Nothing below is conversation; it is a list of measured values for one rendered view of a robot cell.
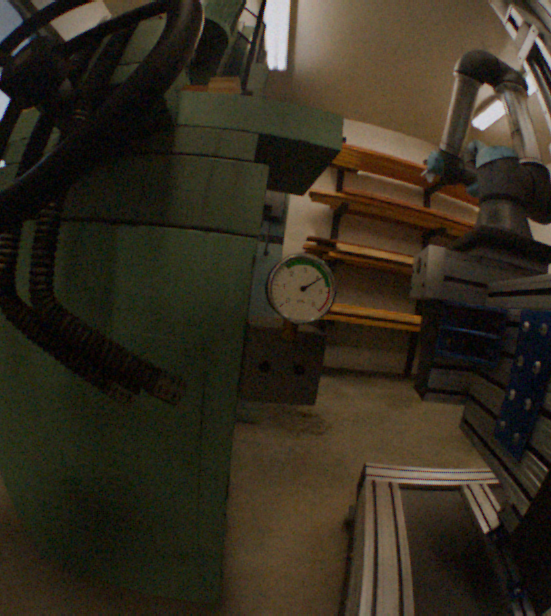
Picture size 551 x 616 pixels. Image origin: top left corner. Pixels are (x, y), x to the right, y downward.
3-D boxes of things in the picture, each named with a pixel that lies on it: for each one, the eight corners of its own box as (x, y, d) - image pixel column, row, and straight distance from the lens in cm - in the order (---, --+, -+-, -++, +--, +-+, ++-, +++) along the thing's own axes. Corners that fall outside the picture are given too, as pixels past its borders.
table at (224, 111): (-49, 134, 58) (-34, 102, 60) (35, 180, 75) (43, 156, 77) (377, 116, 31) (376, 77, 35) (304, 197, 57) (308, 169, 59)
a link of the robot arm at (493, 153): (468, 202, 71) (464, 151, 77) (507, 218, 79) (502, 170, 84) (500, 187, 62) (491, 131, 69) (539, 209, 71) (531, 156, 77)
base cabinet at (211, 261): (36, 554, 84) (-23, 221, 53) (103, 450, 119) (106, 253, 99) (222, 606, 73) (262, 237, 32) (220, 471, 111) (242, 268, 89)
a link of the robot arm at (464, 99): (467, 35, 94) (433, 178, 91) (498, 53, 99) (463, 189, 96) (450, 37, 104) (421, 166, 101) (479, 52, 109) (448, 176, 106)
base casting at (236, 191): (-20, 221, 53) (-5, 165, 55) (107, 253, 99) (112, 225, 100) (263, 238, 32) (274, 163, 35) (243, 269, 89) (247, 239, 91)
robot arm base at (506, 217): (513, 259, 77) (512, 220, 80) (546, 249, 65) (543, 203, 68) (462, 246, 70) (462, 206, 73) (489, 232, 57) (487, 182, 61)
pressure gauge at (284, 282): (260, 341, 26) (273, 247, 26) (256, 334, 30) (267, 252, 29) (328, 348, 27) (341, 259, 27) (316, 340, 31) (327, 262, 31)
